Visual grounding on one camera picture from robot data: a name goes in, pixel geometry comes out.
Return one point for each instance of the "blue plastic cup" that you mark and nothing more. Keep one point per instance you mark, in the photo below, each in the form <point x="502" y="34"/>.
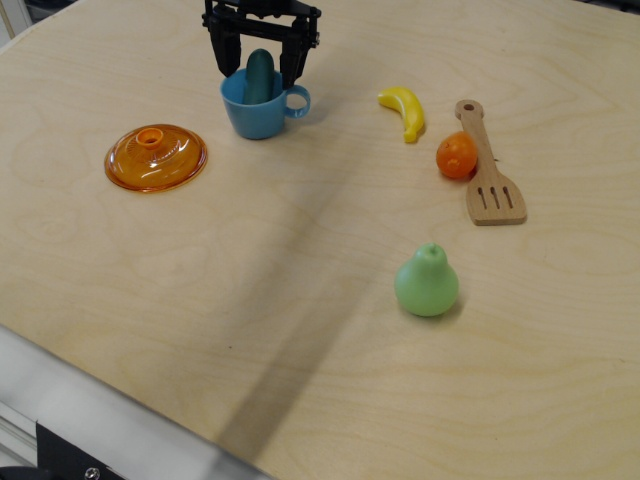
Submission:
<point x="264" y="120"/>

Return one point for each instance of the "green toy pear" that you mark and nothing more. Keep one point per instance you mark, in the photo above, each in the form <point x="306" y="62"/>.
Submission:
<point x="426" y="285"/>

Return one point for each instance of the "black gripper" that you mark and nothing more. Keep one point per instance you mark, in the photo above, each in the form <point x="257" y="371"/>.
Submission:
<point x="292" y="23"/>

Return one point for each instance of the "orange toy fruit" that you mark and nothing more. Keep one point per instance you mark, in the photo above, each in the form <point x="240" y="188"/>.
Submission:
<point x="457" y="155"/>

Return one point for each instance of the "black bracket with screw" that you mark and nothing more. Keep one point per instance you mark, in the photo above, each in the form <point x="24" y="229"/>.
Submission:
<point x="63" y="458"/>

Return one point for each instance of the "dark green toy cucumber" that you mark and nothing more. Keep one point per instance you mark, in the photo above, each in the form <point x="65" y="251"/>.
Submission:
<point x="259" y="78"/>

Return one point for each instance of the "yellow toy banana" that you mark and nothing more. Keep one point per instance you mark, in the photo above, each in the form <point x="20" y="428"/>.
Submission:
<point x="407" y="105"/>

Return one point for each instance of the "orange transparent pot lid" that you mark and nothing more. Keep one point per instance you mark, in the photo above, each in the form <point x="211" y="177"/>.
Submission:
<point x="155" y="158"/>

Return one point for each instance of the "wooden slotted spatula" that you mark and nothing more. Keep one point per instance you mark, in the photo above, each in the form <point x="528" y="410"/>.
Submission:
<point x="492" y="198"/>

